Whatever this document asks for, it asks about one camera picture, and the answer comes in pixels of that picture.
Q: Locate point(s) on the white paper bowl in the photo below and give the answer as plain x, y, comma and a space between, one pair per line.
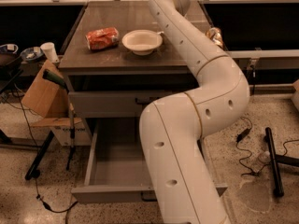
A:
142, 42

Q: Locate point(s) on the brown cardboard box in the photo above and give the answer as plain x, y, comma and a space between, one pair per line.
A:
50, 101

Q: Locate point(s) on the grey drawer cabinet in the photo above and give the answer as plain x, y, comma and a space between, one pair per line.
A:
117, 68

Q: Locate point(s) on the clear plastic bottle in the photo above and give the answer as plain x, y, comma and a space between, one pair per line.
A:
261, 161

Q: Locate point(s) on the closed grey upper drawer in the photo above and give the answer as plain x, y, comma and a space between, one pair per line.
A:
112, 104

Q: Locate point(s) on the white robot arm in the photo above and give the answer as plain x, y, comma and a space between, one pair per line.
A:
170, 127

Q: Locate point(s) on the black chair leg base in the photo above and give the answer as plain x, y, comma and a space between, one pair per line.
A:
275, 160

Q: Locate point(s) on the black stand leg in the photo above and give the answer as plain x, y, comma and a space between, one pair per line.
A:
33, 171

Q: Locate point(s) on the white paper cup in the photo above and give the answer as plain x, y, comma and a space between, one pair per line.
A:
50, 52

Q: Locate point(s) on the blue bowl with item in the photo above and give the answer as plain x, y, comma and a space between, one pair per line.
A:
32, 54

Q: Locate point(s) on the open grey lower drawer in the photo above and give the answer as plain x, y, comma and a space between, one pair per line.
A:
142, 160

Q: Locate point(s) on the green handled tool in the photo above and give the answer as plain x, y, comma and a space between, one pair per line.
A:
50, 76

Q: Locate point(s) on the crushed orange soda can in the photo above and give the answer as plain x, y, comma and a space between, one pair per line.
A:
102, 38

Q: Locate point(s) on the blue bowl far left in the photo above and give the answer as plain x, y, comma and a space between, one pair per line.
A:
9, 48

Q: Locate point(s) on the gold soda can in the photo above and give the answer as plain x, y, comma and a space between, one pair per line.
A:
214, 34

